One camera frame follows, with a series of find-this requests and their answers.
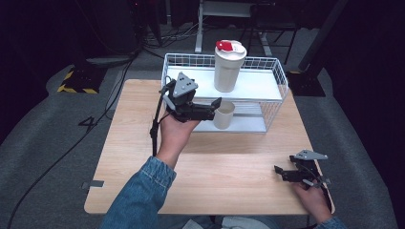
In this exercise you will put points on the black metal frame stand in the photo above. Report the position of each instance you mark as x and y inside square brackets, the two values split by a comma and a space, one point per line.
[273, 22]

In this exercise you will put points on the cream tumbler with red lid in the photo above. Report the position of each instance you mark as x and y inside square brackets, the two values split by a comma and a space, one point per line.
[227, 68]

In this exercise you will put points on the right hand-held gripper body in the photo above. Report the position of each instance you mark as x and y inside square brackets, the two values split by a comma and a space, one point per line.
[307, 171]

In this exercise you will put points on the black yellow striped stand base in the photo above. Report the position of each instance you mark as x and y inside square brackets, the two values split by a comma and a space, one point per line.
[81, 81]

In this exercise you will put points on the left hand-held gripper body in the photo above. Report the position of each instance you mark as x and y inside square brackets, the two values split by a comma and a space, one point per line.
[183, 95]

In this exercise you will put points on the white metal stand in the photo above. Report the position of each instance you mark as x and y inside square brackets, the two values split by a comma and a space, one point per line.
[223, 9]

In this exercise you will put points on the small cream cup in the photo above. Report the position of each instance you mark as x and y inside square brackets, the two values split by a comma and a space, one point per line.
[223, 119]

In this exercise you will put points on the person's left hand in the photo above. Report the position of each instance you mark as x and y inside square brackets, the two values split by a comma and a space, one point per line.
[173, 136]

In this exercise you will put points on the grey table edge clip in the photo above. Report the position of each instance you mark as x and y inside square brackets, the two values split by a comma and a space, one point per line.
[94, 183]

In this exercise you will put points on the person's right hand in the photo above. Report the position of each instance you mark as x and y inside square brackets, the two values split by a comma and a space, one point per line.
[313, 202]

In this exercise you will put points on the black slanted stand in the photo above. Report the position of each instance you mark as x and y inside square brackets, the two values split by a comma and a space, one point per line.
[313, 57]

